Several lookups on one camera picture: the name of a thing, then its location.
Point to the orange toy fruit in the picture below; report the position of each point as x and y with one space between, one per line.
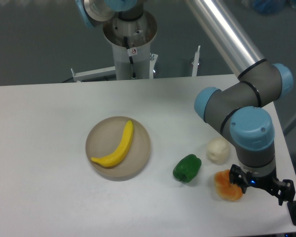
224 188

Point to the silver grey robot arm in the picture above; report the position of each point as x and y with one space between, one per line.
235 113

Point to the white metal bracket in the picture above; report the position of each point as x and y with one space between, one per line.
93 75
196 62

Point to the beige round plate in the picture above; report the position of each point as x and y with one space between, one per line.
104 138

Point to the right white metal bracket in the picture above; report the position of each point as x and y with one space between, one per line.
196 62

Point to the left white metal bracket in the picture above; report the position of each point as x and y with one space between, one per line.
93 75

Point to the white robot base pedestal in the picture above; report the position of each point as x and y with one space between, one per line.
131 41

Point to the yellow toy banana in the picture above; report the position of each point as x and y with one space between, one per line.
118 155

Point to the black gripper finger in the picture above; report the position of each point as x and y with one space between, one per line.
237 177
283 190

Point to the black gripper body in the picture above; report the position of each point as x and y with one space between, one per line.
267 183

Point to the green toy bell pepper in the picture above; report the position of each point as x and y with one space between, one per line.
187 169

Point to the white toy garlic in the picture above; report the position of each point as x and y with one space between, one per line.
217 150

